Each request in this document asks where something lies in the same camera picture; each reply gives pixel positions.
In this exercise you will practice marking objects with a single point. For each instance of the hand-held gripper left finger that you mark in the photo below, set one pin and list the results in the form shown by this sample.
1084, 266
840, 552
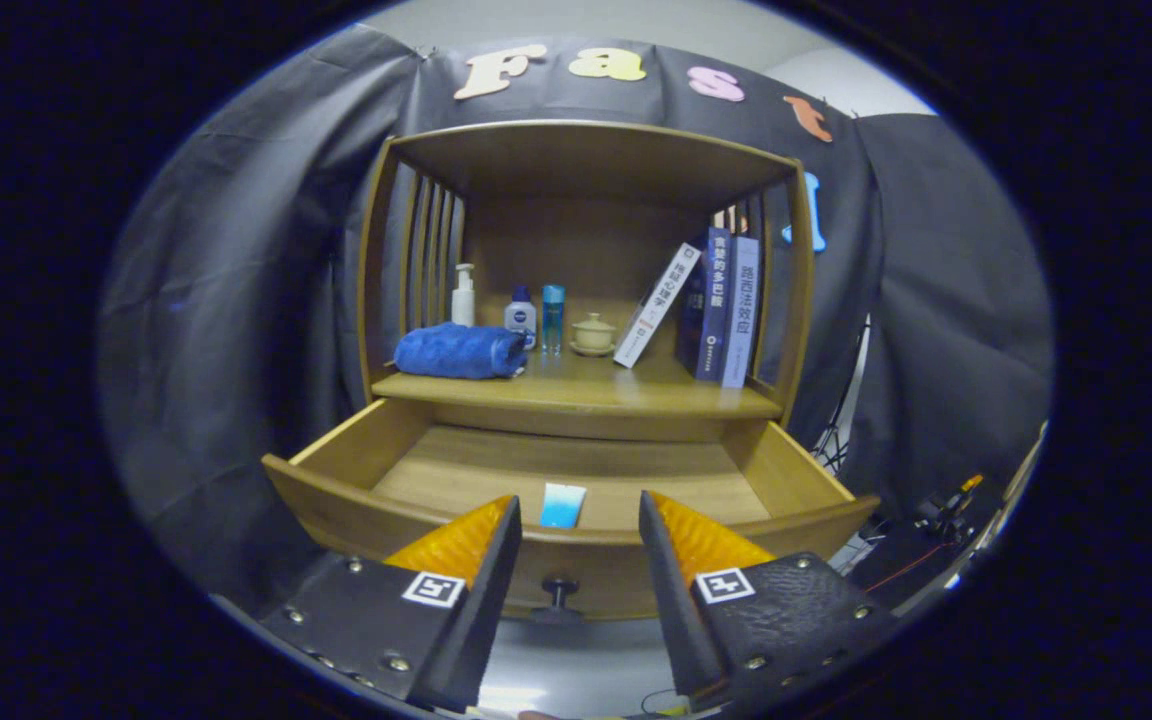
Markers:
476, 600

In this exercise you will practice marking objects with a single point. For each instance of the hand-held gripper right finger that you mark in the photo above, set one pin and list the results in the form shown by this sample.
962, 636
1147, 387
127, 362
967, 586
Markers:
676, 600

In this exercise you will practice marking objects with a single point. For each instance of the blue tube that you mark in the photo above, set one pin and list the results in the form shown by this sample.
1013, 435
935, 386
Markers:
563, 505

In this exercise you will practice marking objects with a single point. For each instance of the wooden drawer with black knob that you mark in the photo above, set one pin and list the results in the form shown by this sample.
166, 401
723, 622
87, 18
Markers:
576, 465

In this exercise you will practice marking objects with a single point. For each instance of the wooden countertop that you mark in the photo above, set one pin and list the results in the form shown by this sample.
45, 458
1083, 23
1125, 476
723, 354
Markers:
616, 388

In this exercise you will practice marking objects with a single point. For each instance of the wooden cabinet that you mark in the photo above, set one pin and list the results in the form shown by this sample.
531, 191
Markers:
576, 230

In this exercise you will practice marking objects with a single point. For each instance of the black light stand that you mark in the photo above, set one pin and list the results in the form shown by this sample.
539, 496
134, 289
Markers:
836, 430

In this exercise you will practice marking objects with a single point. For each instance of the blue folded towel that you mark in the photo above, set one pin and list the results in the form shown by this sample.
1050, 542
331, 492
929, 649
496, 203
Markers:
456, 352

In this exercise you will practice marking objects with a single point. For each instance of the beige lidded teacup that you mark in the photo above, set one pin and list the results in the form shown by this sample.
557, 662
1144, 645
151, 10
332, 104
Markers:
593, 335

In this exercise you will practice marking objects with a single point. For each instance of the small white blue-capped bottle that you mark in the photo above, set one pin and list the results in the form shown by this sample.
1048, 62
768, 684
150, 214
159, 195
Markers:
521, 318

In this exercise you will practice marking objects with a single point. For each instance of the clear blue bottle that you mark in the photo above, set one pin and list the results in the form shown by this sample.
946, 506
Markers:
553, 320

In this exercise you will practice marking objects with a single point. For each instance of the orange and black clamp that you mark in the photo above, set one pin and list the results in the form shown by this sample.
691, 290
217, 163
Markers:
951, 505

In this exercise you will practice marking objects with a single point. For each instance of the white book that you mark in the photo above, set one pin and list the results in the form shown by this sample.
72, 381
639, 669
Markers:
656, 305

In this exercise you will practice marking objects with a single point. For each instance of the light purple book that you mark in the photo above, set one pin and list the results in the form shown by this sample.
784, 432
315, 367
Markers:
741, 310

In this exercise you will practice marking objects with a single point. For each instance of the dark blue book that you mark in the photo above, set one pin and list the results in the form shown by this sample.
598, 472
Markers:
715, 305

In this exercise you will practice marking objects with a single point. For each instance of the white pump bottle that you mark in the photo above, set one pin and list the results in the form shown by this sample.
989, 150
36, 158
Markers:
463, 302

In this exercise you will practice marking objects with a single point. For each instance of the black backdrop cloth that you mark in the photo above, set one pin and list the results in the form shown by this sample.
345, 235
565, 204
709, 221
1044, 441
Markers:
256, 250

